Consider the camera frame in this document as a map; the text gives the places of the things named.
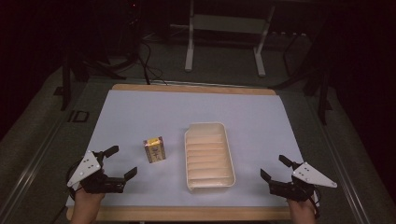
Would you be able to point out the person's left hand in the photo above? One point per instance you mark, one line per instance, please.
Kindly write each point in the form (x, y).
(88, 202)

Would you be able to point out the small yellow patterned box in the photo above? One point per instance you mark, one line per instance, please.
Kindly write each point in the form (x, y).
(154, 150)

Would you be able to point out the beige ribbed plastic tray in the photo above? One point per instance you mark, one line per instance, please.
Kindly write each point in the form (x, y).
(208, 155)

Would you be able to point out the dark computer tower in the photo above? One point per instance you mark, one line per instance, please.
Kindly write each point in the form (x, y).
(133, 28)

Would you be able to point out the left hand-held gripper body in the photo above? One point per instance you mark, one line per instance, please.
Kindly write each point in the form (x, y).
(85, 168)

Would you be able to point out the black metal stand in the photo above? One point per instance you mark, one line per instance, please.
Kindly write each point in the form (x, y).
(320, 90)

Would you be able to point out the person's right hand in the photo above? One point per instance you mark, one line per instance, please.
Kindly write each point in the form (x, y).
(300, 207)

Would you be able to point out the pale blue table mat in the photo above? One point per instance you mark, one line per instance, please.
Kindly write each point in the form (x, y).
(174, 109)

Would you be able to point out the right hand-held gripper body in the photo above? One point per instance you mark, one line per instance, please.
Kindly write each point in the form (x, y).
(306, 177)

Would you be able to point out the white metal stand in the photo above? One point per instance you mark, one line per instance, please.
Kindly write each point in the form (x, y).
(225, 25)

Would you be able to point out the black tripod stand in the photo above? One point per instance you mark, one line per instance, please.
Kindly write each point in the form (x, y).
(79, 68)

